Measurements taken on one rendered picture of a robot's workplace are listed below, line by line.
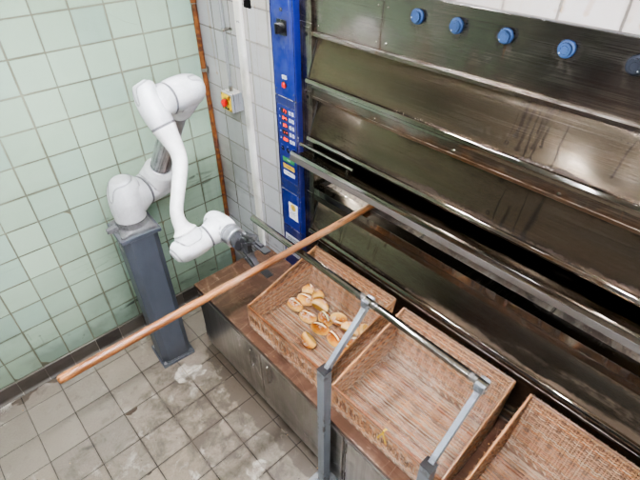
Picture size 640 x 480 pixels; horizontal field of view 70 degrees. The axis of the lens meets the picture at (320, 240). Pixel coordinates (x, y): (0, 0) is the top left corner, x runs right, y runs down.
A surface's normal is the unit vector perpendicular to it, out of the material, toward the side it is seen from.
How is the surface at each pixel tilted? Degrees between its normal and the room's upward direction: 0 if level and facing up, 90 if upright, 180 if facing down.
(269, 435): 0
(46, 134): 90
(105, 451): 0
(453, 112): 70
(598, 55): 90
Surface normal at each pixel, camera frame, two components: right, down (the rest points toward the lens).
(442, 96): -0.69, 0.13
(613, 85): -0.74, 0.42
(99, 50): 0.68, 0.46
